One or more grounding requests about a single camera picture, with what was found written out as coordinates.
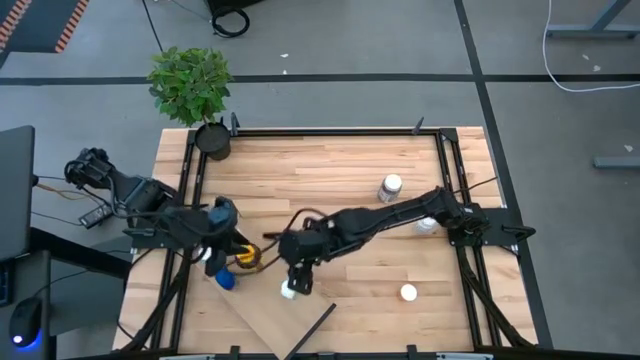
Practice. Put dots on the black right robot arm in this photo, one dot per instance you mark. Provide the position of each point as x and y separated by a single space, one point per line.
390 215

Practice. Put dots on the grey desk foot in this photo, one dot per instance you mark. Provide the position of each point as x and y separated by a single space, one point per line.
617 162

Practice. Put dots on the orange black striped mat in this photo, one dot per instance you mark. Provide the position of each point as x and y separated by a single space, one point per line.
40 25

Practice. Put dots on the black computer mouse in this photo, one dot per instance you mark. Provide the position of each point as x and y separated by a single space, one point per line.
25 320

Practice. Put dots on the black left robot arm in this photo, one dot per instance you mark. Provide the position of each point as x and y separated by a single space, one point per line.
140 192

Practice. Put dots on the amber bottle yellow cap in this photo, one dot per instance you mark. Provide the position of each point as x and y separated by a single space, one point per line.
249 257

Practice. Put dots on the wooden board tray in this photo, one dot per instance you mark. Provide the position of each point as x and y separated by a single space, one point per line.
255 305

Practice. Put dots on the white cap medicine bottle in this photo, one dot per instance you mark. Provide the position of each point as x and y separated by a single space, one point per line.
408 292

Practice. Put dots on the small white medicine bottle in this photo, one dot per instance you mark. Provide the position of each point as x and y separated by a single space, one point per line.
286 292

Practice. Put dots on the black power adapter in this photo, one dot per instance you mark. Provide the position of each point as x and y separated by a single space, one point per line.
98 215

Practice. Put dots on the dark grey desk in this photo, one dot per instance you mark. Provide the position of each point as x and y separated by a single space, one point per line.
35 280

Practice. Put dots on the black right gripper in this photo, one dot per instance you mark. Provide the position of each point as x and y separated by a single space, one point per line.
300 247

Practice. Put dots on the grey desk leg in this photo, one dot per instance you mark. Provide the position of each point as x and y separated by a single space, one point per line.
590 32

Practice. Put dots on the green potted plant black pot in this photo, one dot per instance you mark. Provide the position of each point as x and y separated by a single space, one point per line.
190 85

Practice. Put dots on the blue medicine bottle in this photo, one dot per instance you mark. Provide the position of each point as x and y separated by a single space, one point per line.
226 281

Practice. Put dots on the black aluminium table frame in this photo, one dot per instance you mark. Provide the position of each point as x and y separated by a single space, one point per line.
325 133

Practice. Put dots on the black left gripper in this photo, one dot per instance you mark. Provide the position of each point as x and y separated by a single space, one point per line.
225 232

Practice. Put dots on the black monitor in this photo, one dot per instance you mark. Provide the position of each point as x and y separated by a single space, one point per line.
15 190

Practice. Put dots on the white cap bottle dark label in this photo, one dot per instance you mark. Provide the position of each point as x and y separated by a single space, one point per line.
391 184

